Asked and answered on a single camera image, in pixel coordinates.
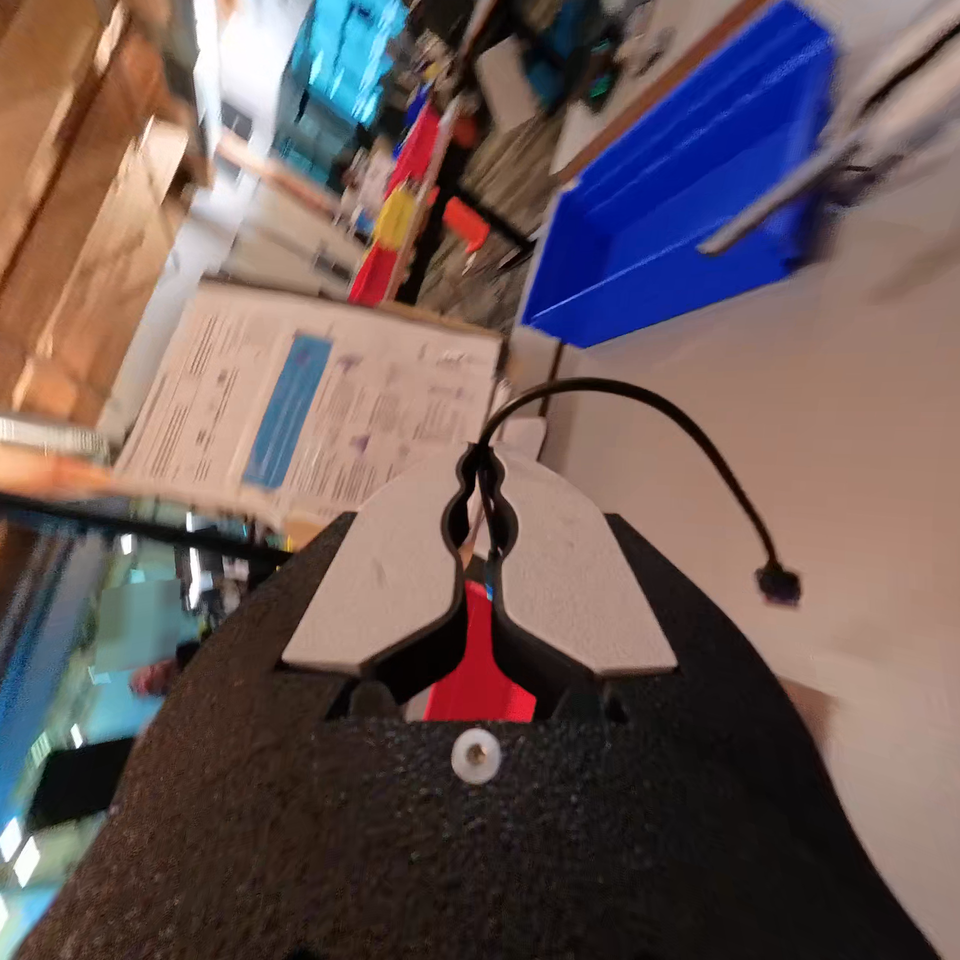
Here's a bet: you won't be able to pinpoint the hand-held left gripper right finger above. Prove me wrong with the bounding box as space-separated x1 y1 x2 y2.
480 442 680 699

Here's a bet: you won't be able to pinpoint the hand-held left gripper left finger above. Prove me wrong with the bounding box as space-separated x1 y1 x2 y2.
279 444 470 705

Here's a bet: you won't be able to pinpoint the red plastic bin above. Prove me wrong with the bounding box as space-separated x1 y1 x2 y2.
405 577 538 723

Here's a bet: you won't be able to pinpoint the black cable metal plugs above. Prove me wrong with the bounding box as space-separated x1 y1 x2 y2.
471 377 802 607

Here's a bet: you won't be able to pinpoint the grey USB hub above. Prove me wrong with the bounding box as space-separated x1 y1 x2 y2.
697 142 852 258

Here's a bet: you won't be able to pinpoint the printed exercise sheet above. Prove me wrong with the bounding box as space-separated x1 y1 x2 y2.
241 330 481 511

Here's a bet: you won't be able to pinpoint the white instruction sheet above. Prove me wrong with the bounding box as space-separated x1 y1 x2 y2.
116 283 504 519

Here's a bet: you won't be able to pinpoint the yellow plastic bin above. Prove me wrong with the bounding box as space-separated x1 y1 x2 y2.
372 186 419 255

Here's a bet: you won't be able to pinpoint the small orange object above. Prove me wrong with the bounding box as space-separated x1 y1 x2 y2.
442 196 489 255

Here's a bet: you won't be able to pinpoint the blue plastic bin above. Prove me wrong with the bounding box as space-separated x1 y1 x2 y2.
521 0 837 350

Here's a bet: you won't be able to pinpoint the brown cardboard boxes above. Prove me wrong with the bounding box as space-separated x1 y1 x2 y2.
0 0 215 429

